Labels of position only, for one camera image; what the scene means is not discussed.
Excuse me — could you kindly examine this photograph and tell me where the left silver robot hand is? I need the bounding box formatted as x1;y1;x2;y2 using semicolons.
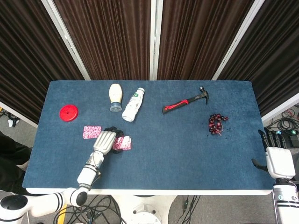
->
93;126;126;155

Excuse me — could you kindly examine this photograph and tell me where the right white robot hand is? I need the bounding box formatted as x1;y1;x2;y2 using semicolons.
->
251;129;296;180

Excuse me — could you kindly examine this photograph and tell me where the pink patterned box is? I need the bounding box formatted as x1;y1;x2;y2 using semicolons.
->
113;136;132;152

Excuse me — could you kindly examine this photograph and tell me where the white plastic drink bottle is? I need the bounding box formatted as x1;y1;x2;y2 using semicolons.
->
121;87;146;122

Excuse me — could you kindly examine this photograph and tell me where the red round plastic lid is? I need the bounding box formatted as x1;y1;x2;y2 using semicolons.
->
59;105;79;122

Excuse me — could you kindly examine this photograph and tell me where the cream squeeze sauce bottle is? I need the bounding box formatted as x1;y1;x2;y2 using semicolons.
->
108;84;123;112

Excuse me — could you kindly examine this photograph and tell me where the blue table cloth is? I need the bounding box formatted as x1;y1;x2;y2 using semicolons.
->
22;80;274;190

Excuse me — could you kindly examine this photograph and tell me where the dark red grape bunch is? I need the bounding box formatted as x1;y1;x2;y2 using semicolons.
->
208;112;229;136

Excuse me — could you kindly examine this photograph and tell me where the black and red claw hammer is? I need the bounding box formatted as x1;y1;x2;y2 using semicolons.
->
162;86;209;115

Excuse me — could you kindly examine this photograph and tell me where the person in black clothes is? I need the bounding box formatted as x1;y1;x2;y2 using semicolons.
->
0;130;31;196

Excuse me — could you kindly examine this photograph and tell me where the brown folding screen panel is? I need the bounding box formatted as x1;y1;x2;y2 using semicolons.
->
53;0;157;81
211;0;299;123
157;0;254;81
0;0;91;128

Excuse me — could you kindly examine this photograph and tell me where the black floor cable bundle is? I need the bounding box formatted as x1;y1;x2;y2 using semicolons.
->
263;105;299;137
0;106;21;128
179;195;202;224
53;195;123;224

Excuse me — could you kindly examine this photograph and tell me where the white table frame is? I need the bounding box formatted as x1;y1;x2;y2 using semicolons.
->
25;187;274;196

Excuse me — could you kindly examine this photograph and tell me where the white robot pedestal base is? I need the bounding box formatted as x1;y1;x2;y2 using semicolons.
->
109;195;180;224

